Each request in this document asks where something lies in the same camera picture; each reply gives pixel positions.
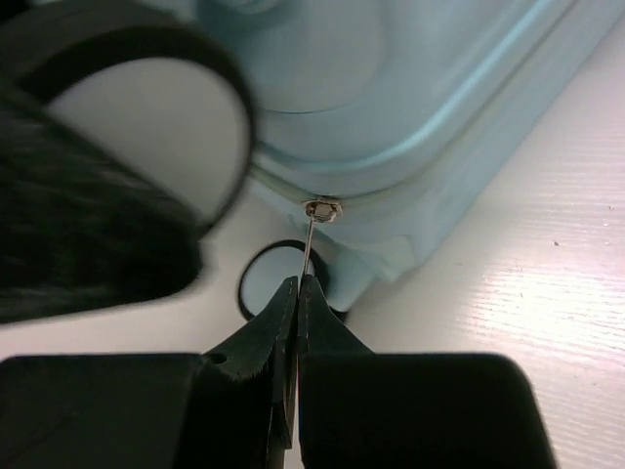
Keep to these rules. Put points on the light blue hardshell suitcase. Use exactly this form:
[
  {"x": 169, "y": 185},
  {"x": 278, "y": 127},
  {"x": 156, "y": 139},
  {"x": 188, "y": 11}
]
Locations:
[{"x": 372, "y": 125}]

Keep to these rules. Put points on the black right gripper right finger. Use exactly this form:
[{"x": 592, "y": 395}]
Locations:
[{"x": 360, "y": 409}]

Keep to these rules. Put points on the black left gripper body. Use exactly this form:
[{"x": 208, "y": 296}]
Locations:
[{"x": 79, "y": 230}]

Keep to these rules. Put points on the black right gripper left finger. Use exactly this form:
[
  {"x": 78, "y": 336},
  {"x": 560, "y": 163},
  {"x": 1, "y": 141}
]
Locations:
[{"x": 231, "y": 407}]

